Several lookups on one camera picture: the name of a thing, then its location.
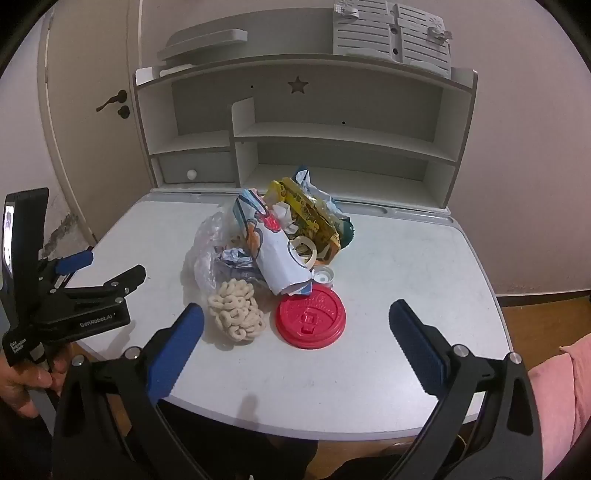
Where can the dark green wrapper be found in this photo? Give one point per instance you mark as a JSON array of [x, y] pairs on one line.
[[347, 230]]

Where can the pink blanket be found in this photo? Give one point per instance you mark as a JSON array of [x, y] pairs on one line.
[[558, 397]]

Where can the white door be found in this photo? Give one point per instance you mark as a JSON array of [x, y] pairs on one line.
[[87, 152]]

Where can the grey hutch drawer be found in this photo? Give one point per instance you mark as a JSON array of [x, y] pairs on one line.
[[207, 166]]

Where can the red plastic cup lid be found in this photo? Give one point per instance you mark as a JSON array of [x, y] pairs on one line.
[[310, 318]]

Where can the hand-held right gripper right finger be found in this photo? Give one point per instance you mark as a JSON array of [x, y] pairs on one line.
[[418, 346]]

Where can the grey flat tray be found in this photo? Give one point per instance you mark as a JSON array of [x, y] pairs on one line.
[[203, 44]]

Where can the yellow snack packet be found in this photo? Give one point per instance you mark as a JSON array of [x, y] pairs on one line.
[[307, 217]]

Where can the white plastic bottle cap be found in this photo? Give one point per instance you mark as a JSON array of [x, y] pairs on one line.
[[322, 275]]

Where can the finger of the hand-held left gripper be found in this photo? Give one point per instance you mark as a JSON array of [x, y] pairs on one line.
[[76, 261], [115, 284]]

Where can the grey desk hutch shelf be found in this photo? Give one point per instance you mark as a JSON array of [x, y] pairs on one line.
[[341, 106]]

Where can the blue white crumpled wrapper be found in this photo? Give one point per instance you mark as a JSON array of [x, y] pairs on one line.
[[318, 191]]

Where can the grey slatted plastic panel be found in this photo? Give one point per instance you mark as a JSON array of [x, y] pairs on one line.
[[425, 41], [364, 32]]

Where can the crumpled blue foil wrapper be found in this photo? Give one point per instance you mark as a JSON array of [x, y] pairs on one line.
[[238, 261]]

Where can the clear plastic bag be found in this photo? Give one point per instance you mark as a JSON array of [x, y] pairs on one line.
[[205, 244]]

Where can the dark door keyhole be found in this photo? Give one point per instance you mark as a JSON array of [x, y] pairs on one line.
[[123, 111]]

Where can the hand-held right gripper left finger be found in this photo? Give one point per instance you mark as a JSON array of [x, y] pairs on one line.
[[178, 350]]

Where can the person's left hand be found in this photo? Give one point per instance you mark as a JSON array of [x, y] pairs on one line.
[[32, 383]]

